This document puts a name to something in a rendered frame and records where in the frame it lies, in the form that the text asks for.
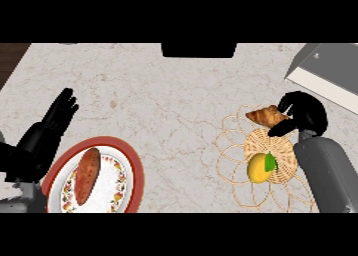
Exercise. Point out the yellow lemon with green leaf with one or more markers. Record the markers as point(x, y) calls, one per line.
point(262, 167)

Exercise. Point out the brown sweet potato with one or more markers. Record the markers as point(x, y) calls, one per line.
point(86, 175)

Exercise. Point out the red-rimmed floral plate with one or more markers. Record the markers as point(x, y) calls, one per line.
point(95, 176)

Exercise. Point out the brown croissant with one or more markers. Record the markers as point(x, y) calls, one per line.
point(266, 115)

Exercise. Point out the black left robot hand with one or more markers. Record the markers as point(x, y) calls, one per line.
point(39, 140)

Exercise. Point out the grey and cream appliance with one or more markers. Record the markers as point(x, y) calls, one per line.
point(334, 73)

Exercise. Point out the black appliance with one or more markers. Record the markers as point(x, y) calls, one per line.
point(198, 50)

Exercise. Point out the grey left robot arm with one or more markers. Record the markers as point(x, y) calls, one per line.
point(14, 196)

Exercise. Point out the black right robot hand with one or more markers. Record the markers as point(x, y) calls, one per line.
point(305, 113)

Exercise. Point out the dark brown wooden panel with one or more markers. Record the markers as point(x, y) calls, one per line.
point(5, 66)

